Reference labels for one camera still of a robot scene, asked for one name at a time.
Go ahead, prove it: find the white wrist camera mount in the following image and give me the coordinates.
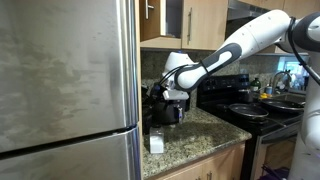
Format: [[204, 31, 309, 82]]
[[162, 88, 190, 101]]

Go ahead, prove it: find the chrome sink faucet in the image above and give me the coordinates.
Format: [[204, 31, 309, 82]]
[[271, 70, 293, 93]]

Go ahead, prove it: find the wooden lower cabinet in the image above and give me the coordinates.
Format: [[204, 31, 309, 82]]
[[146, 142, 248, 180]]

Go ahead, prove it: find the open cabinet door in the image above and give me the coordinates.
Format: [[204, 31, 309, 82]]
[[139, 0, 163, 43]]

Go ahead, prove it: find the black frying pan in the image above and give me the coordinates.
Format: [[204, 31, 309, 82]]
[[228, 102, 288, 128]]

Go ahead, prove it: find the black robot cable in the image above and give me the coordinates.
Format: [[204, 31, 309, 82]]
[[157, 16, 320, 98]]

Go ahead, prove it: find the long metal cabinet handle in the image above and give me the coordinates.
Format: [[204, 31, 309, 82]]
[[186, 7, 194, 44]]

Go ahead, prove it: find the black coffee maker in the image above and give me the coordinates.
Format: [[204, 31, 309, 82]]
[[152, 98, 189, 127]]

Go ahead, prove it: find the small white-capped jar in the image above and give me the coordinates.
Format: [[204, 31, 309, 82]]
[[149, 124, 166, 155]]

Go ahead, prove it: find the steel range hood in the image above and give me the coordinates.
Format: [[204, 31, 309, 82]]
[[227, 0, 272, 22]]

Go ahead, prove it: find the green soap bottle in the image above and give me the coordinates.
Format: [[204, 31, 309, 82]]
[[250, 77, 262, 93]]

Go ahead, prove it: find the short metal cabinet handle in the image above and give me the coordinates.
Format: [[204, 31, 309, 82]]
[[144, 0, 156, 20]]

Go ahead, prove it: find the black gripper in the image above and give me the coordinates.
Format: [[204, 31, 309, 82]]
[[150, 98, 170, 130]]

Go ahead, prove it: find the stainless steel refrigerator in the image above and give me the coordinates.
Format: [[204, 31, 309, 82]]
[[0, 0, 142, 180]]

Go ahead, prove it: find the black electric stove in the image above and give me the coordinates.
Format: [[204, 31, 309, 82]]
[[196, 73, 305, 180]]

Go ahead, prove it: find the dark shallow pan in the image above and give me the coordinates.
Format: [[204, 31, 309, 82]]
[[258, 97, 306, 113]]

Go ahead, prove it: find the wooden upper cabinet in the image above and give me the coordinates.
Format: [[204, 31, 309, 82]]
[[139, 0, 230, 52]]

